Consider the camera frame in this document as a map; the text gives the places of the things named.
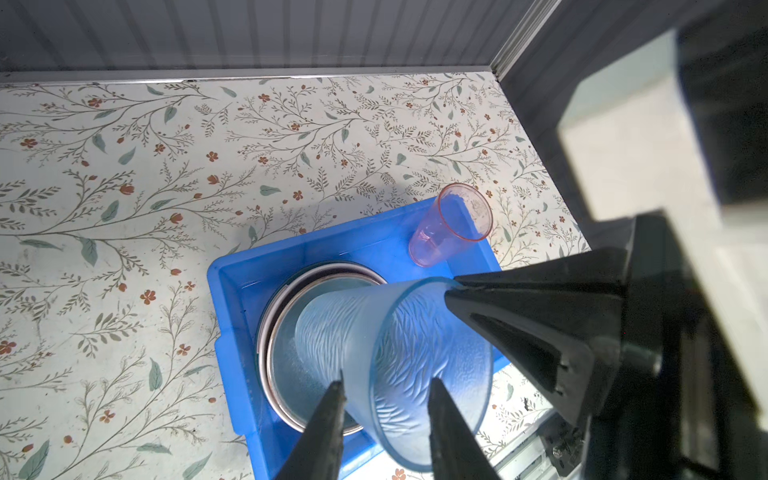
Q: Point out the blue plastic bin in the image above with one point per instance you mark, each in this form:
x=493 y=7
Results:
x=243 y=284

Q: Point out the blue translucent cup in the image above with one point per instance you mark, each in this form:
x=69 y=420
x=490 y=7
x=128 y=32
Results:
x=386 y=343

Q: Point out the floral table mat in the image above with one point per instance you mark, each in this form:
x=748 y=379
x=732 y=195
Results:
x=116 y=198

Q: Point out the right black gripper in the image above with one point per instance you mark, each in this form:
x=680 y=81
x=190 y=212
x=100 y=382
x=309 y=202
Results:
x=678 y=408

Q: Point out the pink translucent cup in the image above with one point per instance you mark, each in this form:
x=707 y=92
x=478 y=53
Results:
x=459 y=218

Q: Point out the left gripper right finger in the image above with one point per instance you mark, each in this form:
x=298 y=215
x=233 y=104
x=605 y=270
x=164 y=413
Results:
x=454 y=452

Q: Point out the pink ceramic bowl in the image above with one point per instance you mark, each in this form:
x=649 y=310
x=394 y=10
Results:
x=262 y=342

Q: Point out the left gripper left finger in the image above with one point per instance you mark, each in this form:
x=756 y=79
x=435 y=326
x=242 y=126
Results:
x=318 y=453

